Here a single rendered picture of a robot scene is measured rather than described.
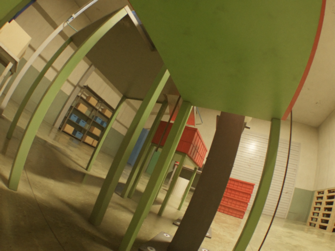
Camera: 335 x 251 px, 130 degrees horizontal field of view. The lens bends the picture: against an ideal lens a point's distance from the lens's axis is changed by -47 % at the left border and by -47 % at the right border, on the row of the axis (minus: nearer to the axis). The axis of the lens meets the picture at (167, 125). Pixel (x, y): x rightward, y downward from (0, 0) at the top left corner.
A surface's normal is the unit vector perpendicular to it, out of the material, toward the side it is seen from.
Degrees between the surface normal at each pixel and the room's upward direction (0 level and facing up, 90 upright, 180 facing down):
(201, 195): 90
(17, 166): 90
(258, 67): 180
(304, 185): 90
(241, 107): 180
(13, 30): 90
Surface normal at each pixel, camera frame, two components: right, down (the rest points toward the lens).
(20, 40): 0.85, 0.21
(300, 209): -0.36, -0.43
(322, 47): -0.38, 0.88
